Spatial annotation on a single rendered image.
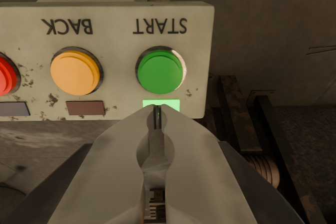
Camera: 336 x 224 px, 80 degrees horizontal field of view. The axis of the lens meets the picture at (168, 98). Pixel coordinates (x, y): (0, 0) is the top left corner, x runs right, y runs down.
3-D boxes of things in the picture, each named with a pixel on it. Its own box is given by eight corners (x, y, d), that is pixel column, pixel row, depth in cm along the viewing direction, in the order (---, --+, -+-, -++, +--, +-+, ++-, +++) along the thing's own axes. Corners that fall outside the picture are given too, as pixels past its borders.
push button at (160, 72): (181, 87, 20) (182, 95, 18) (140, 87, 20) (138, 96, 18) (182, 47, 18) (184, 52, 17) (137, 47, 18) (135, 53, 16)
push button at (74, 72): (105, 88, 20) (100, 96, 18) (64, 88, 20) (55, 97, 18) (98, 47, 18) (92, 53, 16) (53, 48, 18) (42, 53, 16)
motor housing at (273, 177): (235, 91, 109) (271, 197, 73) (194, 91, 108) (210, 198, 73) (242, 72, 99) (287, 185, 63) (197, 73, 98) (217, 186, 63)
